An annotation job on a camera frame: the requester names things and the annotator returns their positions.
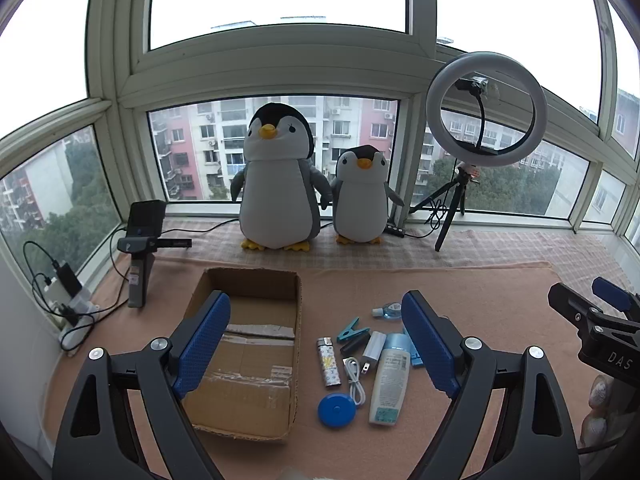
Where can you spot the patterned lighter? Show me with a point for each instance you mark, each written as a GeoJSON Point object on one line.
{"type": "Point", "coordinates": [328, 362]}

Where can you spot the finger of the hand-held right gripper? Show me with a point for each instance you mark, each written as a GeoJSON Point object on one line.
{"type": "Point", "coordinates": [610, 293]}
{"type": "Point", "coordinates": [570, 305]}

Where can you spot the blue folding phone stand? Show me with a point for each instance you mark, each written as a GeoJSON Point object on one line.
{"type": "Point", "coordinates": [416, 357]}

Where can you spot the small clear blue bottle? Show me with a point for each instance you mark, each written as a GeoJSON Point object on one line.
{"type": "Point", "coordinates": [387, 311]}

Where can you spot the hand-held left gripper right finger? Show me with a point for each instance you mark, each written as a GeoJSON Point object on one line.
{"type": "Point", "coordinates": [430, 345]}

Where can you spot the round blue tape measure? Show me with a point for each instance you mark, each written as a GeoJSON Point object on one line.
{"type": "Point", "coordinates": [337, 410]}

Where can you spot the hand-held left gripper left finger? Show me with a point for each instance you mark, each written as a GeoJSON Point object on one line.
{"type": "Point", "coordinates": [205, 345]}

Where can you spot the white wall charger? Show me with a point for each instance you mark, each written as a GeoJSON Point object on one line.
{"type": "Point", "coordinates": [373, 350]}

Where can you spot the grey hand-held device on stand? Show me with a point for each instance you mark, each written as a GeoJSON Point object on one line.
{"type": "Point", "coordinates": [137, 270]}

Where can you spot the black gooseneck phone holder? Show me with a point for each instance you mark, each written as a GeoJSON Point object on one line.
{"type": "Point", "coordinates": [482, 110]}

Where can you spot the black power bank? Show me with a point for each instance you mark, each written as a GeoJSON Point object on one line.
{"type": "Point", "coordinates": [67, 277]}

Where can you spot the cardboard box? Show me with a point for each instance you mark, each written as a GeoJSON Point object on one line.
{"type": "Point", "coordinates": [255, 355]}

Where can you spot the white sunscreen bottle blue cap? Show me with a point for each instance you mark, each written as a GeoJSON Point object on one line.
{"type": "Point", "coordinates": [390, 385]}

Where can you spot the large penguin plush toy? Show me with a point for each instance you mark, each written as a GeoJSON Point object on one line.
{"type": "Point", "coordinates": [277, 190]}

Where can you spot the white window frame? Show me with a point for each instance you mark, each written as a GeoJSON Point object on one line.
{"type": "Point", "coordinates": [280, 82]}

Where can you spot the small penguin plush toy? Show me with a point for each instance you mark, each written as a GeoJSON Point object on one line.
{"type": "Point", "coordinates": [362, 200]}

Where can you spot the white charging block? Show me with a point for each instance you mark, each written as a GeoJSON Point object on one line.
{"type": "Point", "coordinates": [55, 291]}

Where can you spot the teal clothespin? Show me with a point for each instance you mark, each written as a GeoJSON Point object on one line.
{"type": "Point", "coordinates": [352, 330]}

